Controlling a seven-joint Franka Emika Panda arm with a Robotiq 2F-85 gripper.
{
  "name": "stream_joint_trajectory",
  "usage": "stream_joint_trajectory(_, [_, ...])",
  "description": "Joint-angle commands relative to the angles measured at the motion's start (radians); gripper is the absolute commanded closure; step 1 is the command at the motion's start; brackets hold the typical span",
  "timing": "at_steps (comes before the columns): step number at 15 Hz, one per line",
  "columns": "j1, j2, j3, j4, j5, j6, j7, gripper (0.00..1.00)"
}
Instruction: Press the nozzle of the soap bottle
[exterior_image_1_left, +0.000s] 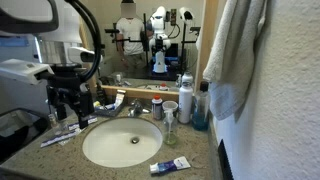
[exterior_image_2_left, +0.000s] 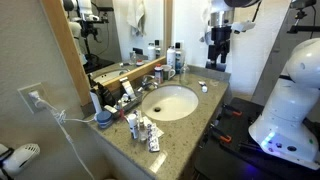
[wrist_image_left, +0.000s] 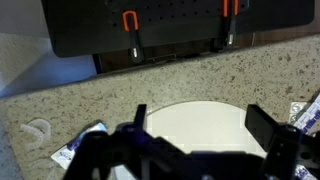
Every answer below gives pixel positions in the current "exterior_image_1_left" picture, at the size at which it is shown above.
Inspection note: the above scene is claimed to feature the white oval sink basin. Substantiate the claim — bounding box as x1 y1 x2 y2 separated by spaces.
81 116 164 169

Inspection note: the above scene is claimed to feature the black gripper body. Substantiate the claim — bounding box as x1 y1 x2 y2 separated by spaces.
46 78 96 118

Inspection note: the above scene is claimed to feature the beige hanging towel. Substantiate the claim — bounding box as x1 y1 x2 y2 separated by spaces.
195 0 269 122

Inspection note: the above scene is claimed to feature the white standing tube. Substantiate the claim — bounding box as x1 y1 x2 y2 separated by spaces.
114 89 127 109

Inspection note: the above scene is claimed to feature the clear pump soap bottle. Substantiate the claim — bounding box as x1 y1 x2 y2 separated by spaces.
162 109 179 146

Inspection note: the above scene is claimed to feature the wood framed mirror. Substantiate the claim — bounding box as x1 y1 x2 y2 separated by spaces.
78 0 219 103

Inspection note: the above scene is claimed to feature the blue mouthwash bottle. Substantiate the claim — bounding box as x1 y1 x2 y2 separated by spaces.
191 80 211 132

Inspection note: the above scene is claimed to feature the dark toiletry tray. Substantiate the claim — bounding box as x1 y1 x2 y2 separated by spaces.
93 99 126 118

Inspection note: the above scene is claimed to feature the small clear bottle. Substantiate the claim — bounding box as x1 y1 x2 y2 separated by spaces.
48 113 63 136

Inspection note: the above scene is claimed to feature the chrome faucet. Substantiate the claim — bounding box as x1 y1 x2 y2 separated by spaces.
127 98 152 118

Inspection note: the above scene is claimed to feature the trash bin with black bag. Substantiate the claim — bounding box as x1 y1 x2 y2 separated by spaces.
0 107 51 164

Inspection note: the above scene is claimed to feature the black tube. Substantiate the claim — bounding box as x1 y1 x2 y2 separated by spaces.
95 79 108 105

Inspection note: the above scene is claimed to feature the short blister pack strip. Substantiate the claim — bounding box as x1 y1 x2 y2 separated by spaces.
67 115 99 132

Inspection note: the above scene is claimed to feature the white blue toothpaste tube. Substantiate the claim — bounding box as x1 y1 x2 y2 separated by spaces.
148 155 192 175

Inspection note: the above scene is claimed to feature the tall white bottle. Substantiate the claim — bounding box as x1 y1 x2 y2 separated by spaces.
177 80 194 125

